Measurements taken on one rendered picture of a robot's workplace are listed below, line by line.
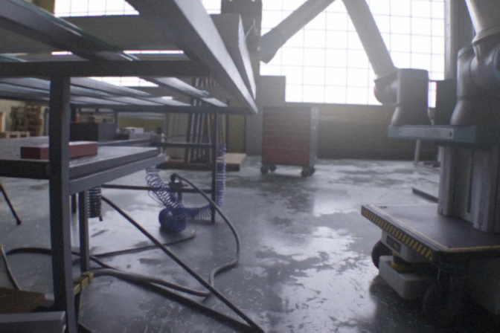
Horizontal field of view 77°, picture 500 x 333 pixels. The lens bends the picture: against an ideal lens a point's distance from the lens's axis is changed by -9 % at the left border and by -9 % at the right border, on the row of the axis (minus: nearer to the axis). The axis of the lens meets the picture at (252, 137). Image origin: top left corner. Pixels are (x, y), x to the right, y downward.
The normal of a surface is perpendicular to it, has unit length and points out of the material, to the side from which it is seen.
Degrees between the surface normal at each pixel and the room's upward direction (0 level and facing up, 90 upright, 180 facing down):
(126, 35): 90
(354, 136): 90
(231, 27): 90
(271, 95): 90
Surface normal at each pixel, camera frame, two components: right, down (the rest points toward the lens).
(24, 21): 1.00, 0.03
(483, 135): 0.06, 0.04
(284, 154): -0.40, 0.02
